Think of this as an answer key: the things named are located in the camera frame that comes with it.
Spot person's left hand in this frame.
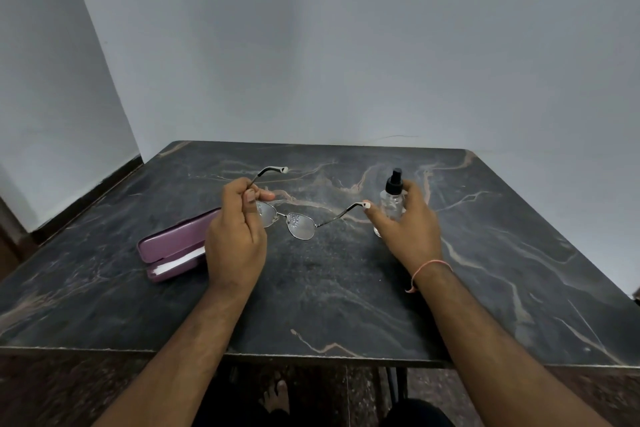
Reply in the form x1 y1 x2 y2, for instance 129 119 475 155
205 177 276 295

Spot person's right hand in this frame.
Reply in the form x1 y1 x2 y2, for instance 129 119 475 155
362 179 446 282

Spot clear spray bottle black cap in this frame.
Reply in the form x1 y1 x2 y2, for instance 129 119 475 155
373 167 407 238

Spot white cleaning cloth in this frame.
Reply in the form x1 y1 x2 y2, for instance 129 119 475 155
152 246 206 276

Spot purple glasses case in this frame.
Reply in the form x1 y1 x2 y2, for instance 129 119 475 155
137 207 221 284

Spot metal-framed eyeglasses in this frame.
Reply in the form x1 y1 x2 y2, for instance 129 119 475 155
248 165 372 242

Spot person's left forearm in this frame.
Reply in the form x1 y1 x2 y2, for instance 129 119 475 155
95 281 256 427

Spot person's right forearm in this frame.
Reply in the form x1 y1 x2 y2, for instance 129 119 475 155
415 264 611 427

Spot person's bare foot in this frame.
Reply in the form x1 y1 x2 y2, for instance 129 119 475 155
259 380 291 415

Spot person's black trousers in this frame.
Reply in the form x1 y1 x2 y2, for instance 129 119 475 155
192 397 456 427

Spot orange thread wristband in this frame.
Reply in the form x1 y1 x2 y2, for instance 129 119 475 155
405 260 453 294

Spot black metal table leg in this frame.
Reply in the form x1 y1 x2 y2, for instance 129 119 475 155
385 366 409 402

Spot brown wooden door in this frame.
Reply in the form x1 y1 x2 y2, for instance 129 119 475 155
0 196 39 282

